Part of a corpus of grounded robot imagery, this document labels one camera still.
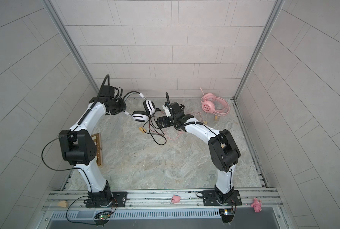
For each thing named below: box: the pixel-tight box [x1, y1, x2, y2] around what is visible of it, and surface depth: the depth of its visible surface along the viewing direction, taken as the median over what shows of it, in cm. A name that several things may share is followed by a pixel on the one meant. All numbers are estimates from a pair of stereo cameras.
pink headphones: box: [199, 87, 231, 116], surface depth 110 cm
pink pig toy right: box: [251, 197, 263, 213], surface depth 69 cm
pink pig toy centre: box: [170, 194, 181, 204], surface depth 72 cm
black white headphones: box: [123, 91, 157, 123], surface depth 86 cm
